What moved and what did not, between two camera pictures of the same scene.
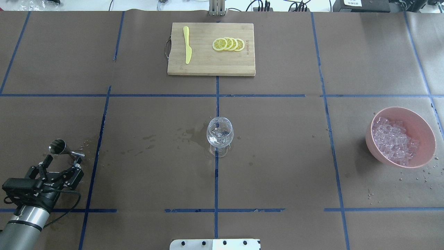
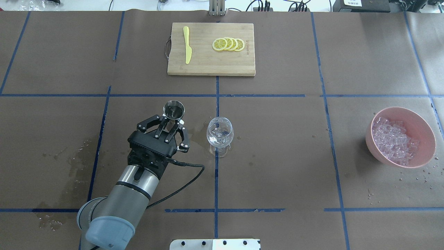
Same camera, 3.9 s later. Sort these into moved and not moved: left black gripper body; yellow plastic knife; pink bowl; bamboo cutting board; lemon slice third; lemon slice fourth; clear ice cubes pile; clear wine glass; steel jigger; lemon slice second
Moved: left black gripper body; steel jigger
Not moved: pink bowl; lemon slice fourth; bamboo cutting board; lemon slice third; clear wine glass; yellow plastic knife; clear ice cubes pile; lemon slice second
